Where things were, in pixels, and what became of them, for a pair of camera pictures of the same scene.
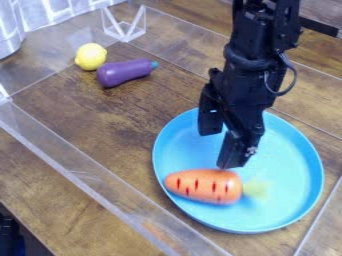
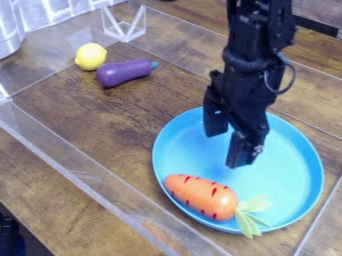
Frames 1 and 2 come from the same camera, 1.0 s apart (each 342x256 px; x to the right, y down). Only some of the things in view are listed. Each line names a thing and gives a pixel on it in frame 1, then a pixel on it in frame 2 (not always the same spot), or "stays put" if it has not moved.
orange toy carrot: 211,186 to 215,201
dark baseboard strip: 317,26 stays put
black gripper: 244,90 stays put
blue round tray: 281,178 stays put
